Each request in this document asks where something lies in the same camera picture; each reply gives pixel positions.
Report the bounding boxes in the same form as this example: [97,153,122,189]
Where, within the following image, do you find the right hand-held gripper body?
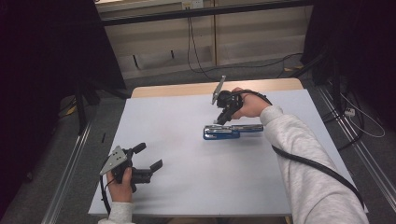
[211,75,244,123]

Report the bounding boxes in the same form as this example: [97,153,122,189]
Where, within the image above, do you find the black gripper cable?
[224,89,366,210]
[99,175,117,217]

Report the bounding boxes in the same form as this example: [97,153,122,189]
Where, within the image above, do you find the black curtain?
[301,0,396,132]
[0,0,127,216]

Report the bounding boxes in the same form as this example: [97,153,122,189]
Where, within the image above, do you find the white wall socket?
[181,0,205,10]

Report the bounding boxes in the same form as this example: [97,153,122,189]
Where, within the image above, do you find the black horizontal bar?
[100,0,314,27]

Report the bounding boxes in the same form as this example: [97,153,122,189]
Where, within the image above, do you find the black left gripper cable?
[99,175,117,217]

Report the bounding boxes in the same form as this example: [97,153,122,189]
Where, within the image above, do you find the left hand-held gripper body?
[99,145,154,194]

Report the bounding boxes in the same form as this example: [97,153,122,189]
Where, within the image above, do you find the person's right hand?
[230,86,272,120]

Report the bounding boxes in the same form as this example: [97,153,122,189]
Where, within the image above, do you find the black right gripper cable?
[224,89,366,210]

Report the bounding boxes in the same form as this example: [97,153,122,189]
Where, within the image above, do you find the blue and silver stapler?
[203,123,264,141]

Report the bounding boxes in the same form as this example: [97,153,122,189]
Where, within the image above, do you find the person's left hand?
[106,166,135,204]

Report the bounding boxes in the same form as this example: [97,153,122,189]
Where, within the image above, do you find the black floor cable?
[214,51,304,79]

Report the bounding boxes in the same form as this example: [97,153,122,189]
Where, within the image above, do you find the white table mat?
[88,89,369,218]

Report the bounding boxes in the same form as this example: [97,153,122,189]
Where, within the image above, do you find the black hanging wall cable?
[186,16,217,82]

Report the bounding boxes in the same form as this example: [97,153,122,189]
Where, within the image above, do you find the white floor cable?
[339,92,387,139]

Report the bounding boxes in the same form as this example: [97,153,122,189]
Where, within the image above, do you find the metal floor rail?
[317,86,396,213]
[40,120,93,224]

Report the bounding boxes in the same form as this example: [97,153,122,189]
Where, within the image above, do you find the black stand legs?
[291,46,344,105]
[74,78,132,135]

